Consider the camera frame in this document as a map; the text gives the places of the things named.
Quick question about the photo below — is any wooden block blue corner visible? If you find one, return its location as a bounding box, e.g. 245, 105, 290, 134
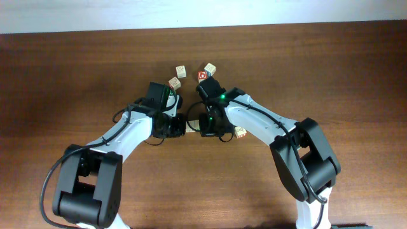
186, 120, 195, 133

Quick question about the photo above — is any wooden block red corner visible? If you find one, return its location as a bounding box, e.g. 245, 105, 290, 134
234, 126, 247, 139

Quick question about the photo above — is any wooden block green front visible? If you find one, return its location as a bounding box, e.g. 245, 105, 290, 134
191, 120, 200, 132

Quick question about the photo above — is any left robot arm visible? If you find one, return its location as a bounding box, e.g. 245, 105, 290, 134
49, 83, 184, 228

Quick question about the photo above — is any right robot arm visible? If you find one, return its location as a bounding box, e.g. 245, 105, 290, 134
197, 77, 341, 228

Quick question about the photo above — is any wooden block red drawing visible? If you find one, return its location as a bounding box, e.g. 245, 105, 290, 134
169, 77, 181, 90

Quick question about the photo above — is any red faced wooden block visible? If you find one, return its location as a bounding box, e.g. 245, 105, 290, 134
197, 71, 208, 83

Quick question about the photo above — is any wooden block blue side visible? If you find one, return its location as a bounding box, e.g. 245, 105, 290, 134
204, 63, 216, 77

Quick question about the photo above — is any plain wooden block top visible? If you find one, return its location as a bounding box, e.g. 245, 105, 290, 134
176, 66, 187, 78

